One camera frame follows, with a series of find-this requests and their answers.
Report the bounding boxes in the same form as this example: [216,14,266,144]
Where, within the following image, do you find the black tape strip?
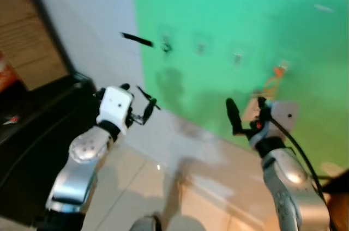
[136,86,162,111]
[121,32,154,47]

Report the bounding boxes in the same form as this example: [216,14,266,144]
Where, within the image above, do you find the grey robot leg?
[129,215,162,231]

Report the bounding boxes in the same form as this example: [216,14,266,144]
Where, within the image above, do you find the brown cardboard box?
[0,0,74,91]

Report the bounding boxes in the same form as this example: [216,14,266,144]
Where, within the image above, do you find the short white tape strip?
[315,4,334,13]

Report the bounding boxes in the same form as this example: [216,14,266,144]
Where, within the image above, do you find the orange white bag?
[0,51,20,93]

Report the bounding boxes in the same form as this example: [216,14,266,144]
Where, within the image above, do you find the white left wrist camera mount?
[97,86,135,135]

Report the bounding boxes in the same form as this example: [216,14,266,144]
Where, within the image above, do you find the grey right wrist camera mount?
[270,101,299,136]

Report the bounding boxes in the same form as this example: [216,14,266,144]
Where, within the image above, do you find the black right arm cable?
[266,115,336,231]

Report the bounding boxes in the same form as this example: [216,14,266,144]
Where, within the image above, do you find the green wall sheet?
[130,0,349,180]

